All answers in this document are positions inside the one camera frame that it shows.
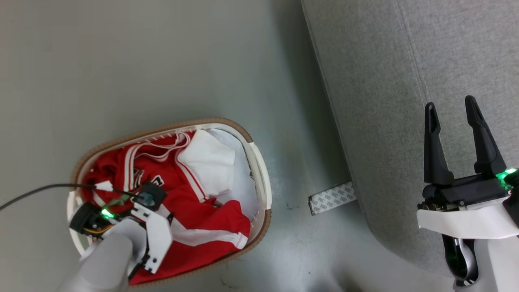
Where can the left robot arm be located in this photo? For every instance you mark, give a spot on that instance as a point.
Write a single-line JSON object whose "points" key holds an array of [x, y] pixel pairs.
{"points": [[107, 259]]}

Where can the white laundry basket brown rim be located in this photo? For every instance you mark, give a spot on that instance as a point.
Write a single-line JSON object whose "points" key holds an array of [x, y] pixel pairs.
{"points": [[259, 174]]}

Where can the right wrist white bracket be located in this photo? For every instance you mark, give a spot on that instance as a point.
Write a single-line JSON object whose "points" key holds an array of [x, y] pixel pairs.
{"points": [[466, 222]]}

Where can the red white-striped jersey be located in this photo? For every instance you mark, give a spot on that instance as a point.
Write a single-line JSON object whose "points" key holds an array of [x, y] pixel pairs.
{"points": [[190, 211]]}

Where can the grey fabric sofa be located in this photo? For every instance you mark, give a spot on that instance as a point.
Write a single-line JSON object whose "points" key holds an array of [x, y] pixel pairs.
{"points": [[389, 101]]}

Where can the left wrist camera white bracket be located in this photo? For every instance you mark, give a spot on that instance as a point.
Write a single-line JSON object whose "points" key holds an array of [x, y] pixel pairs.
{"points": [[156, 235]]}

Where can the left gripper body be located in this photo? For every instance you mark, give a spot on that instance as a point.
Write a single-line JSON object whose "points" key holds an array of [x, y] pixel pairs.
{"points": [[90, 220]]}

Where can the grey patterned tape strip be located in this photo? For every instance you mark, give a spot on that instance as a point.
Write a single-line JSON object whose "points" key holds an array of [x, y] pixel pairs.
{"points": [[332, 198]]}

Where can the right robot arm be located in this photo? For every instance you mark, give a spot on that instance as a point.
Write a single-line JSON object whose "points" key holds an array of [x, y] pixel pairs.
{"points": [[496, 263]]}

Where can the white garment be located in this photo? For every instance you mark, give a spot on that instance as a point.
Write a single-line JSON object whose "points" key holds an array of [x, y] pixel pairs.
{"points": [[211, 162]]}

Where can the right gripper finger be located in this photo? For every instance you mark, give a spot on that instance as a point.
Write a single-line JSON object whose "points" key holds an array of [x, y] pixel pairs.
{"points": [[484, 142], [434, 150]]}

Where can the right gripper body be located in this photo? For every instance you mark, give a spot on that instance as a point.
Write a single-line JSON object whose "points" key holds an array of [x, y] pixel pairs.
{"points": [[466, 190]]}

